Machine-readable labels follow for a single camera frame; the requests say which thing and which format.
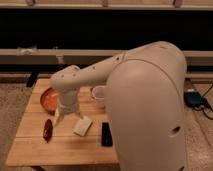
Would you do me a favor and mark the orange ceramic bowl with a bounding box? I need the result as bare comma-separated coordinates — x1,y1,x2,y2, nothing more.
40,88,58,115

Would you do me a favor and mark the white cup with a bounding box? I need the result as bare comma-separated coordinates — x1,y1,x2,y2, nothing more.
91,85,105,108

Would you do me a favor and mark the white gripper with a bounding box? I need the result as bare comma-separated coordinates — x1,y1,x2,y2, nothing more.
53,91,83,126

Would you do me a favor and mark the blue power box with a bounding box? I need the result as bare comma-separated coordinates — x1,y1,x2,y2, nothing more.
184,92,202,107

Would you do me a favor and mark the black rectangular object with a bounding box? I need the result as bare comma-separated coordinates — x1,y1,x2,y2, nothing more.
101,122,113,147

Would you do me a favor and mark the dark red pepper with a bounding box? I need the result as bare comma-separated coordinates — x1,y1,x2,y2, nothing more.
43,119,53,142

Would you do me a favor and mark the black cable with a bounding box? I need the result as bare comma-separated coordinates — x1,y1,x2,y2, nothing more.
194,83,213,120

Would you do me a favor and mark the wooden rail beam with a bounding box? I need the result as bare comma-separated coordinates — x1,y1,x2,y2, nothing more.
0,49,213,66

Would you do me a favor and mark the white sponge block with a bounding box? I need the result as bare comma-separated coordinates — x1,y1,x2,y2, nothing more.
73,116,93,136

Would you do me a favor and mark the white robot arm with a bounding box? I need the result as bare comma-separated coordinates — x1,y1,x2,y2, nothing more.
50,41,188,171

